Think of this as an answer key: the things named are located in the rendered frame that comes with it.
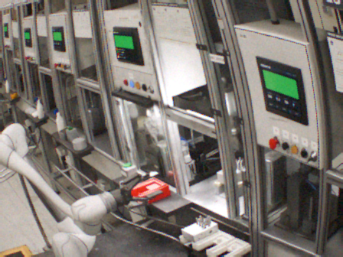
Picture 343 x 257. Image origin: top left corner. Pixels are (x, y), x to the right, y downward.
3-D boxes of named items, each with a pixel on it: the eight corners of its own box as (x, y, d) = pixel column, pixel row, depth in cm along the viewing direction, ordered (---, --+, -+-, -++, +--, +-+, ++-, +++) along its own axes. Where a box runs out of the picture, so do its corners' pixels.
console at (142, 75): (110, 89, 310) (99, 12, 294) (159, 70, 322) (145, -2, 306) (153, 103, 275) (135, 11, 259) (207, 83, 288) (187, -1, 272)
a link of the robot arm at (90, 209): (95, 188, 246) (94, 203, 256) (66, 199, 239) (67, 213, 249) (109, 208, 241) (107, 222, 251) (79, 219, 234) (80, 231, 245)
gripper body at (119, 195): (119, 211, 249) (138, 204, 253) (113, 194, 246) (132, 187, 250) (111, 206, 255) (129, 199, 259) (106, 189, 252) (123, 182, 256)
